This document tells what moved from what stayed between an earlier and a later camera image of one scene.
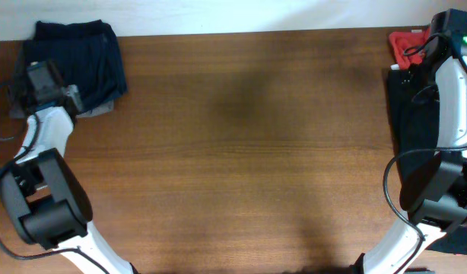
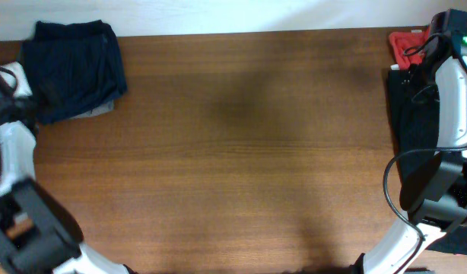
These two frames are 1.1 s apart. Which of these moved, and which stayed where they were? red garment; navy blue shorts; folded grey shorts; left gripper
Moved: left gripper
Stayed: navy blue shorts; red garment; folded grey shorts
